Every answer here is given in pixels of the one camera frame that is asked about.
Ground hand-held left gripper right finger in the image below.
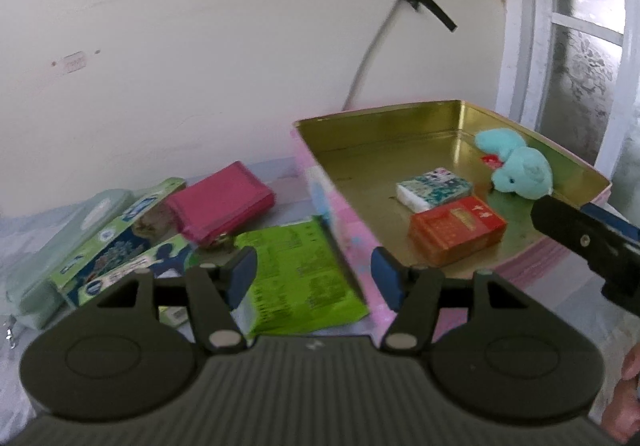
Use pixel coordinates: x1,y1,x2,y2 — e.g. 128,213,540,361
370,246,532,355

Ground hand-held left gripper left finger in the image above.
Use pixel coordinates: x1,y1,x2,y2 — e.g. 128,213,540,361
96,246,259,355

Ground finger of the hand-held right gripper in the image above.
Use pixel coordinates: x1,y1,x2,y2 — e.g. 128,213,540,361
530,195,640,313

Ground green printed packet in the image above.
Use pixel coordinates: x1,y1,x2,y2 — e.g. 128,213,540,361
231,216,371,340

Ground pink pouch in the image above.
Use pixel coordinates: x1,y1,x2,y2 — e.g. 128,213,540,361
165,160,277,248

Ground green printed carton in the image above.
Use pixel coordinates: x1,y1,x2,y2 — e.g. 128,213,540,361
48,177,202,310

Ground pale green wipes pack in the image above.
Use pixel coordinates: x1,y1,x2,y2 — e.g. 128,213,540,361
4,188,136,330

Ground person's right hand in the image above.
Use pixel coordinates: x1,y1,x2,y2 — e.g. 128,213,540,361
599,340,640,445

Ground teal plush toy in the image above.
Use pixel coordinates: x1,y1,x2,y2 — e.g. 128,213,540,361
474,128,555,201

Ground orange cardboard box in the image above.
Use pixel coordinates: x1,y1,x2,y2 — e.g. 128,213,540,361
408,195,508,268

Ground floral tissue pack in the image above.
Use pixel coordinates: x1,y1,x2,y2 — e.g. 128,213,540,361
396,167,474,214

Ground white window frame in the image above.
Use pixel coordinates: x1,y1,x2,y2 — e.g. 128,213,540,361
494,0,640,183

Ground grey power cable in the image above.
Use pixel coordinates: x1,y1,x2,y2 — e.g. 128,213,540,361
342,0,419,112

